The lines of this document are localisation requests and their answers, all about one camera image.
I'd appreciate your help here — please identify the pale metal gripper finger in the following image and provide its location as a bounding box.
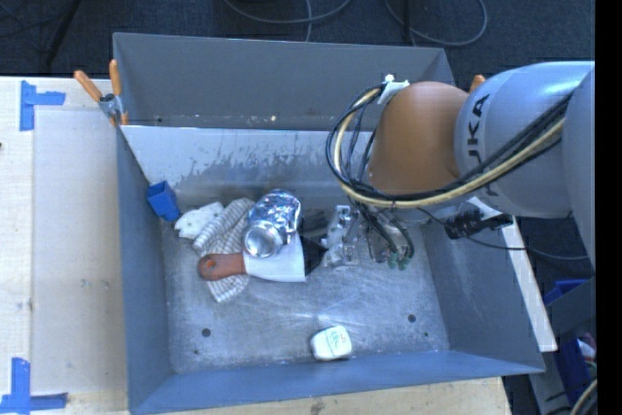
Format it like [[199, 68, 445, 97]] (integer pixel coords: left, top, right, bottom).
[[322, 228, 364, 269], [324, 204, 353, 251]]

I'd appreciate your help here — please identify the shiny silver can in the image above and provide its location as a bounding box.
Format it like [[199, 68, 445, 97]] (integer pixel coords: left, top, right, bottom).
[[241, 189, 303, 259]]

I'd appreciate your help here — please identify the grey metal bin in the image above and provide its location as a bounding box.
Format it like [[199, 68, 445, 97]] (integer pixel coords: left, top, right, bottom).
[[112, 31, 547, 415]]

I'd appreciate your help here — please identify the white box with green print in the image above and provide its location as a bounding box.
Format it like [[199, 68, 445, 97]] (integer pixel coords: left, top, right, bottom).
[[310, 325, 354, 363]]

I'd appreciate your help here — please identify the beige striped cloth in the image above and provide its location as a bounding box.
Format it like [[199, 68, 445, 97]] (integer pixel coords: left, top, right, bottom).
[[191, 197, 258, 304]]

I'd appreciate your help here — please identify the white perforated sponge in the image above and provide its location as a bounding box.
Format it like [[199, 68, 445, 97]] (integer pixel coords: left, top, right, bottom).
[[174, 201, 225, 240]]

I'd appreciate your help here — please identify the blue box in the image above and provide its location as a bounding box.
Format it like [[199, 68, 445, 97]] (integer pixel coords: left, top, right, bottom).
[[146, 180, 182, 224]]

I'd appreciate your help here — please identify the pale wood board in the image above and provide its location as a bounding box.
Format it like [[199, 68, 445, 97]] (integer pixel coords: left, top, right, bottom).
[[30, 105, 128, 398]]

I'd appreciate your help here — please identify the black cylinder on white bracket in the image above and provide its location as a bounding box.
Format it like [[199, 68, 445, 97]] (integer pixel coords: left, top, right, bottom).
[[443, 195, 514, 241]]

